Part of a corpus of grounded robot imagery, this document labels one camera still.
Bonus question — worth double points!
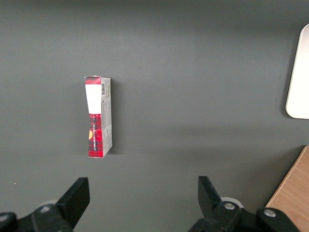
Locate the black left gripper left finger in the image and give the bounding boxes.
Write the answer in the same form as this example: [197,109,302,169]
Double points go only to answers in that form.
[18,177,91,232]

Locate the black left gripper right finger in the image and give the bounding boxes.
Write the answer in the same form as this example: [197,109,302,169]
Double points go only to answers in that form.
[188,175,257,232]

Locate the white plastic tray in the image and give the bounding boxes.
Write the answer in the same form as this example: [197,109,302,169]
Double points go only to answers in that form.
[285,23,309,119]

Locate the light wooden board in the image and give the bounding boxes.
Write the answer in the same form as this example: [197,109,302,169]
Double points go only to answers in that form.
[265,145,309,232]

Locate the red plaid cardboard box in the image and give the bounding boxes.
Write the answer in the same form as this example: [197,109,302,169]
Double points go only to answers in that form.
[84,75,113,159]

